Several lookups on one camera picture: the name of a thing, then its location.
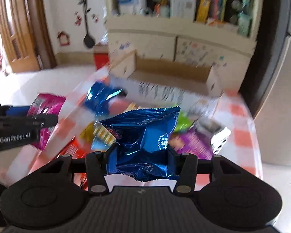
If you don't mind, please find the red house wall sticker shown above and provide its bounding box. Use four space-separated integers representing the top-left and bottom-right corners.
57 30 71 46

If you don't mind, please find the white carton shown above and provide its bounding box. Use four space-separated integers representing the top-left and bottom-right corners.
170 0 197 22

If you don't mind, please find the white cardboard box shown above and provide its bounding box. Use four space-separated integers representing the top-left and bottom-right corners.
109 49 225 103

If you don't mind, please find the white refrigerator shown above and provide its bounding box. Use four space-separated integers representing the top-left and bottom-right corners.
240 0 291 167

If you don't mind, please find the yellow snack packet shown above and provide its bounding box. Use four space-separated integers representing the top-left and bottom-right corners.
80 121 117 150

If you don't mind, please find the red box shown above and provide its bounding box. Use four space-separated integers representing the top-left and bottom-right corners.
93 43 110 71

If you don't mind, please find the pink checked tablecloth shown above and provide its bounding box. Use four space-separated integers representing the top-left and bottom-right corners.
0 65 263 192

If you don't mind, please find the flower branch wall sticker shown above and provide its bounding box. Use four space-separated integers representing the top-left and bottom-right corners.
61 0 105 27

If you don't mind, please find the wooden door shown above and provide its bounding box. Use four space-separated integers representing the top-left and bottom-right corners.
0 0 57 74

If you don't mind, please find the yellow carton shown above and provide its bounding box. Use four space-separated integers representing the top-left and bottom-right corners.
196 0 211 23

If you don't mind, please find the black ladle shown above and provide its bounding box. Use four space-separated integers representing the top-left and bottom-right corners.
83 0 96 49

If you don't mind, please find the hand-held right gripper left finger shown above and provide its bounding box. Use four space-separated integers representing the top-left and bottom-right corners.
30 143 118 193

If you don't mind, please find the silver snack packet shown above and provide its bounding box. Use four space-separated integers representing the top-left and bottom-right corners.
190 97 227 148

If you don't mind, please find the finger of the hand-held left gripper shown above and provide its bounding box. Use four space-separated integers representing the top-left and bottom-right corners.
0 104 31 117
0 113 59 132

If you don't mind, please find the blue foil snack packet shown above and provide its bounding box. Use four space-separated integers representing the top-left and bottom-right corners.
83 81 127 117
99 107 181 182

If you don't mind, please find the pink snack packet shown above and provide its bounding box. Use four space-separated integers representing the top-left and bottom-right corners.
27 93 66 151

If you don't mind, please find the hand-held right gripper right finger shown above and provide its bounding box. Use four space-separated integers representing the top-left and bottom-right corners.
166 148 254 193

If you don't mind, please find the cream cabinet with stickers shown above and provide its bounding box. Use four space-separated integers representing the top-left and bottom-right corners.
104 0 259 65

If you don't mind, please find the clear plastic bag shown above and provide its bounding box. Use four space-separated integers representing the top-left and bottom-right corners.
29 69 111 174

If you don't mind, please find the purple snack packet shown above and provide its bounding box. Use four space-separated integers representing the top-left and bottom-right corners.
172 128 214 161

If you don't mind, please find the orange snack packet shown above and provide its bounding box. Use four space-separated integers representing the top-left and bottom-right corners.
59 138 88 190

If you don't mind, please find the green snack packet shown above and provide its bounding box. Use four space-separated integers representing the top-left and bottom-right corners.
177 112 195 133

